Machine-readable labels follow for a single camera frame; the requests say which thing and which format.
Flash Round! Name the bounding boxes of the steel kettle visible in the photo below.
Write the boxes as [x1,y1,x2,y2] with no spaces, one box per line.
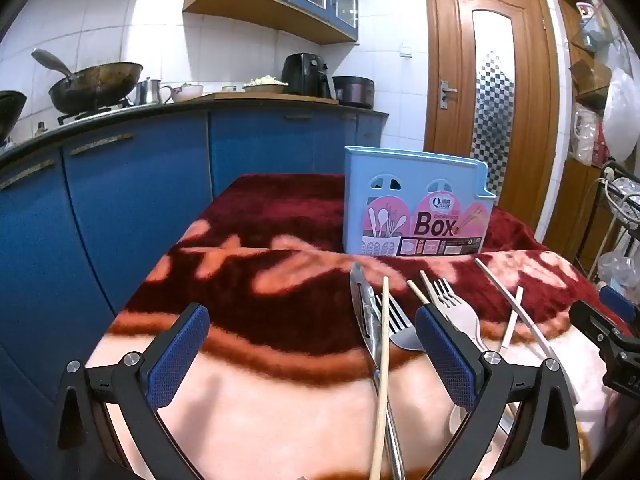
[134,77,174,107]

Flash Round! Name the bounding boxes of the steel table knife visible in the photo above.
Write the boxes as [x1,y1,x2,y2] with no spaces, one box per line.
[349,262,407,480]

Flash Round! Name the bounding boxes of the wooden cutting board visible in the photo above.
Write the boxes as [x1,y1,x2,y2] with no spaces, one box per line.
[200,92,341,104]

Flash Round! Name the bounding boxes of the white plastic bag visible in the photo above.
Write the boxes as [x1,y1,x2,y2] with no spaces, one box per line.
[602,67,640,164]

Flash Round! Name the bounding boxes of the beige plastic fork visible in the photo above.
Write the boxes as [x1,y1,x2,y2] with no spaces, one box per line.
[431,278,491,354]

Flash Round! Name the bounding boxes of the wooden door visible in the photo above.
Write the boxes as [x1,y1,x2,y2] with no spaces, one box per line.
[422,0,561,231]

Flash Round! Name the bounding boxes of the red and pink blanket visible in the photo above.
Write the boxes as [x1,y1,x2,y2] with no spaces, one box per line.
[85,173,640,480]

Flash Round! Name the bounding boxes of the steel fork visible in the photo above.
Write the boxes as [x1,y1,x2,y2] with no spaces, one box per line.
[375,292,421,353]

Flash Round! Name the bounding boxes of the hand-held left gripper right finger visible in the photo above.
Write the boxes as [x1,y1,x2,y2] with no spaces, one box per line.
[415,305,583,480]

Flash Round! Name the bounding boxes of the blue wall cabinet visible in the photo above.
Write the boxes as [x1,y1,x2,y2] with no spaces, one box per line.
[182,0,370,45]

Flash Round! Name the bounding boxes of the dark rice cooker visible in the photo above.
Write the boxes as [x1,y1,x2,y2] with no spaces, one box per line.
[331,76,376,110]

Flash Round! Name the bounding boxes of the white chopstick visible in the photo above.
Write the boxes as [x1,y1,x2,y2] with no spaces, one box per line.
[474,258,582,406]

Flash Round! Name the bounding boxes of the long wooden chopstick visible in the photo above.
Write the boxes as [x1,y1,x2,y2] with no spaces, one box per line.
[369,276,391,480]

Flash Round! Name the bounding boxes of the black metal rack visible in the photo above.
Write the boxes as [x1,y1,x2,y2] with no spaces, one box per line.
[575,159,640,282]

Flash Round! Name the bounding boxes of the white bowl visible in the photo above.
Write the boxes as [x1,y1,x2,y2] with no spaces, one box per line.
[172,83,205,103]

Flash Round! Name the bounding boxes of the steel wok pan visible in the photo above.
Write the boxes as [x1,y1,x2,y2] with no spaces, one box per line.
[48,62,145,115]

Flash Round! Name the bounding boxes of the black air fryer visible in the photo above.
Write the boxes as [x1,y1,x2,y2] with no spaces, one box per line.
[280,53,337,100]

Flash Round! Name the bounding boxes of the red and white cup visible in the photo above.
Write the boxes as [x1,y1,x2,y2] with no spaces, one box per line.
[575,2,602,27]

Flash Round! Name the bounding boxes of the translucent white bag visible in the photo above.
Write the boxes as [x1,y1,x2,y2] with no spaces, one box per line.
[572,104,603,166]

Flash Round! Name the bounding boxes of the cardboard box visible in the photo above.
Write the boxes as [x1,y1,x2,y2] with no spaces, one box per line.
[569,59,612,96]

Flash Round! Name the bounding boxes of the blue base cabinets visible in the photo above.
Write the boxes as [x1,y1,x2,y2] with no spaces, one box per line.
[0,104,390,461]

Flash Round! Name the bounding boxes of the short wooden chopstick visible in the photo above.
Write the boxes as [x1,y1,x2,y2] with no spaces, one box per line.
[407,279,432,307]

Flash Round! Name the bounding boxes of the gas stove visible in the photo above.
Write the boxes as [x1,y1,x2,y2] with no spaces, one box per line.
[56,102,134,126]

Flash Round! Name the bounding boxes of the light blue utensil box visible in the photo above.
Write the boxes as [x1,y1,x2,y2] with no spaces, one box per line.
[343,146,497,257]

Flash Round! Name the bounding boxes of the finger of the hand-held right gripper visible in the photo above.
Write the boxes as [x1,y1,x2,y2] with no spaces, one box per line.
[568,300,633,357]
[598,284,640,322]

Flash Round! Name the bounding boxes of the wooden shelf unit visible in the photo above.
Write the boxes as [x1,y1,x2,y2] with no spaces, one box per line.
[542,0,640,272]

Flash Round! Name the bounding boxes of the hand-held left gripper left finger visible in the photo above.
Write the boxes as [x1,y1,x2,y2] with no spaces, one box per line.
[52,302,211,480]

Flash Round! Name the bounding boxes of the bowl of cauliflower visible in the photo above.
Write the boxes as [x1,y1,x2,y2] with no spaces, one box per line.
[242,76,290,95]

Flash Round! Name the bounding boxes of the black pan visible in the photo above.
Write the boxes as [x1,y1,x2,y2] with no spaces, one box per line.
[0,90,28,144]

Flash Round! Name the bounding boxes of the clear plastic bag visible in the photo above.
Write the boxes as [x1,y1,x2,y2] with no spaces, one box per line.
[597,252,637,292]

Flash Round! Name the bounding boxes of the metal spatula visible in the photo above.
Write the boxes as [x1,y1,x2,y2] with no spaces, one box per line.
[31,48,79,84]

